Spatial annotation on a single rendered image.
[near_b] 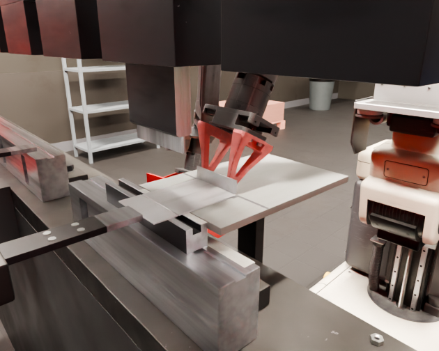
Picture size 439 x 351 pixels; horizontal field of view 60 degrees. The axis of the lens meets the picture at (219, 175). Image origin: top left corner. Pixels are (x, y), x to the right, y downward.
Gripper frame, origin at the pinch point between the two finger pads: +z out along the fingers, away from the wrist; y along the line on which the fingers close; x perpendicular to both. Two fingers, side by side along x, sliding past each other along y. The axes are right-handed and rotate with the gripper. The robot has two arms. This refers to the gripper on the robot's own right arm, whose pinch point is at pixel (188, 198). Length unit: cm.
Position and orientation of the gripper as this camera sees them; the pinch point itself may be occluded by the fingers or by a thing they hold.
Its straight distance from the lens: 118.4
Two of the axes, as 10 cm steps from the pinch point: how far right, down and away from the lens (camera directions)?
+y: -5.9, 0.1, -8.1
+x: 7.9, 2.1, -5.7
